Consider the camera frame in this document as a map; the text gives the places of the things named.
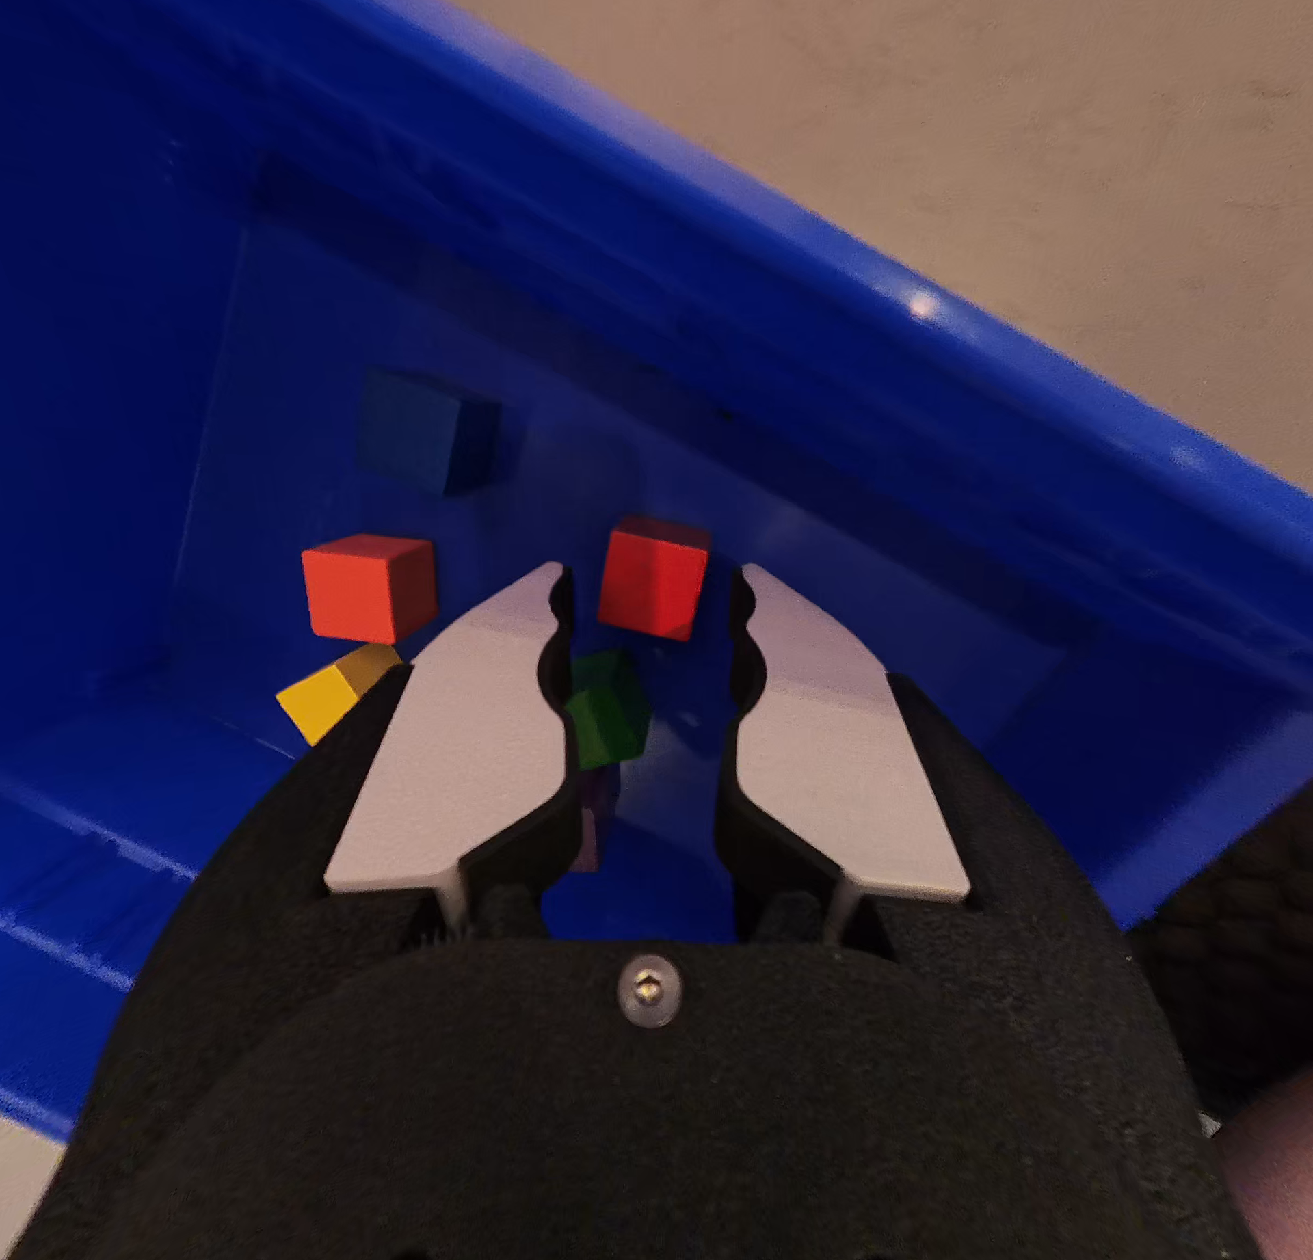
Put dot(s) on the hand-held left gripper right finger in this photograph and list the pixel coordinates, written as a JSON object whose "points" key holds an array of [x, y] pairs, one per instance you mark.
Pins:
{"points": [[846, 759]]}

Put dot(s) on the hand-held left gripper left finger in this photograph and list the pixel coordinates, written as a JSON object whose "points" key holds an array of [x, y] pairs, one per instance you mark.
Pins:
{"points": [[452, 759]]}

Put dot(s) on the yellow wooden cube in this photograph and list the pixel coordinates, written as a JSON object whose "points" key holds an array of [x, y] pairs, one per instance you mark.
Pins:
{"points": [[324, 701]]}

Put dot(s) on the purple wooden cube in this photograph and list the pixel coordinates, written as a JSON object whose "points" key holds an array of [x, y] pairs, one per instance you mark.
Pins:
{"points": [[594, 819]]}

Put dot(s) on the green wooden cube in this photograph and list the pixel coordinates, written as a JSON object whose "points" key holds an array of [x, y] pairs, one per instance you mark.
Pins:
{"points": [[612, 711]]}

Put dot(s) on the orange wooden cube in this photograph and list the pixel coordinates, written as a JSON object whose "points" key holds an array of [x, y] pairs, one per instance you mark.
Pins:
{"points": [[354, 593]]}

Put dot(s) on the red wooden cube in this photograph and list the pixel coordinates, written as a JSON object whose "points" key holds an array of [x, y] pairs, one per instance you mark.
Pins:
{"points": [[648, 578]]}

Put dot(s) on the blue wooden cube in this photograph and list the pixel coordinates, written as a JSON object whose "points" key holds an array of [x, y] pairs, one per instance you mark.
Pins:
{"points": [[406, 429]]}

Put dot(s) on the blue plastic bin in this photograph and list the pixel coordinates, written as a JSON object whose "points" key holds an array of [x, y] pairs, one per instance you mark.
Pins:
{"points": [[718, 306]]}

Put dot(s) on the person's leg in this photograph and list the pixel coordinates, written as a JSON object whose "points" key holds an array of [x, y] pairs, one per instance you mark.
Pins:
{"points": [[1273, 1179]]}

